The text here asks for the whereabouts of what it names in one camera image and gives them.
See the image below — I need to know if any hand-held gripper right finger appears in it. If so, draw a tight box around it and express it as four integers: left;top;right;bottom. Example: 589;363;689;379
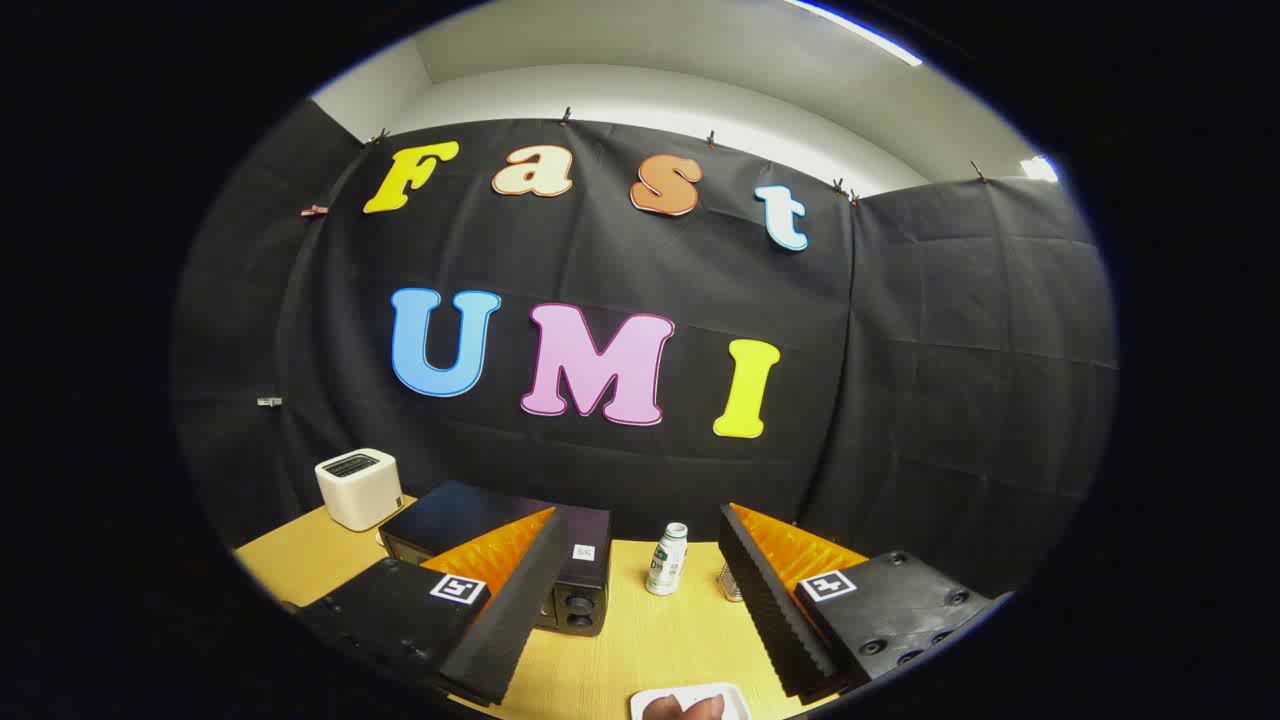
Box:
718;502;1001;701

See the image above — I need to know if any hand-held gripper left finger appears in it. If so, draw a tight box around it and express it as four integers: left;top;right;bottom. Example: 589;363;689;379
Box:
295;505;571;708

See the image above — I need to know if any white rectangular plate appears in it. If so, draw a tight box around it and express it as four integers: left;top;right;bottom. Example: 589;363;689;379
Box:
630;683;753;720

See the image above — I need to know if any black toaster oven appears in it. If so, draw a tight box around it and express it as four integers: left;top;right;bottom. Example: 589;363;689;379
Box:
378;480;613;638

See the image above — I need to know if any white pop-up toaster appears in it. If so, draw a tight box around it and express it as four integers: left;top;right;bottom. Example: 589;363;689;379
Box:
315;448;403;532

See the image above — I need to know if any white green-label drink bottle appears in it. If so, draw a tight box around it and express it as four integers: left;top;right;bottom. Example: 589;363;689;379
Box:
645;522;689;597

